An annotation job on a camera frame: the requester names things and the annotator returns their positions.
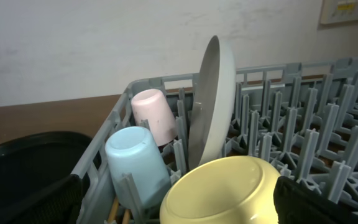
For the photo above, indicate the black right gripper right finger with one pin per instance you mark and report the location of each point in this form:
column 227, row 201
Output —
column 295, row 204

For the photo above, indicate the grey plate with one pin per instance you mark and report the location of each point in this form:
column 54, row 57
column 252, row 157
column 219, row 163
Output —
column 213, row 103

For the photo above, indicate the yellow bowl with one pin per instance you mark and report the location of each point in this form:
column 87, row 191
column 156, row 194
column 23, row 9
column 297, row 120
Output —
column 230, row 190

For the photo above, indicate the wooden chopstick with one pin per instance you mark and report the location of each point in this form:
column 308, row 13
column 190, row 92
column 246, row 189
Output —
column 113, row 211
column 127, row 216

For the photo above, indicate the round black tray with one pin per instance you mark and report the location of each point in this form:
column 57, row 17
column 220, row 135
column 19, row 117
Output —
column 32, row 163

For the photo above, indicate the white wall control panel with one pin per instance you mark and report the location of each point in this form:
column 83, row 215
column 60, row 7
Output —
column 338, row 11

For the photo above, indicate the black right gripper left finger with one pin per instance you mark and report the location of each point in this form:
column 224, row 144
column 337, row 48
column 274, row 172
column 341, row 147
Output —
column 57, row 203

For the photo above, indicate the pink cup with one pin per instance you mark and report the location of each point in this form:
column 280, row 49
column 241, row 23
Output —
column 152, row 105

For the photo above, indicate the grey dishwasher rack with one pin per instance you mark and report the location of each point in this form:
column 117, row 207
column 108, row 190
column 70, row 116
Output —
column 301, row 117

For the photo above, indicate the blue cup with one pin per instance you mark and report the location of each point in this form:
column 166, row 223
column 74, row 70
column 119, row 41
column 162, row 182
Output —
column 133, row 150

